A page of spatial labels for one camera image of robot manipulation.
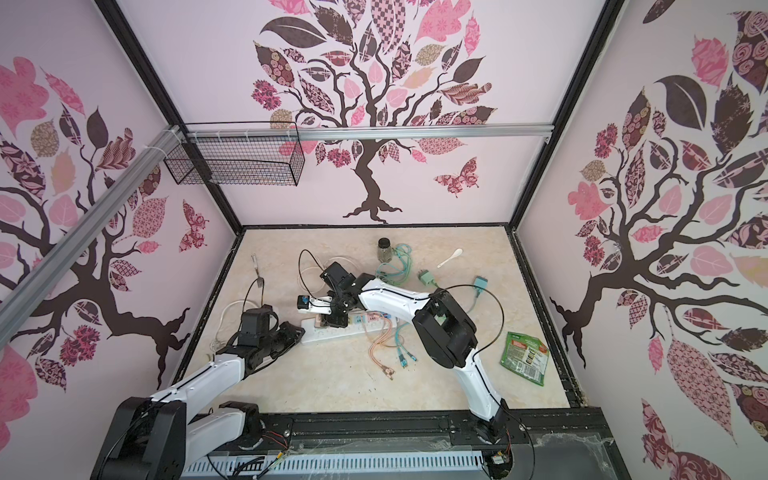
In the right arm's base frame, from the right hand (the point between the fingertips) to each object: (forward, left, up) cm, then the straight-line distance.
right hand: (323, 311), depth 89 cm
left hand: (-5, +6, -5) cm, 9 cm away
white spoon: (+27, -46, -6) cm, 53 cm away
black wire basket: (+43, +28, +28) cm, 59 cm away
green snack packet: (-12, -60, -6) cm, 61 cm away
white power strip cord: (-7, +34, -5) cm, 35 cm away
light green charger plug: (+16, -33, -6) cm, 37 cm away
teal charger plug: (+14, -52, -8) cm, 55 cm away
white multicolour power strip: (-3, -10, -4) cm, 11 cm away
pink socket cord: (+25, -2, -5) cm, 25 cm away
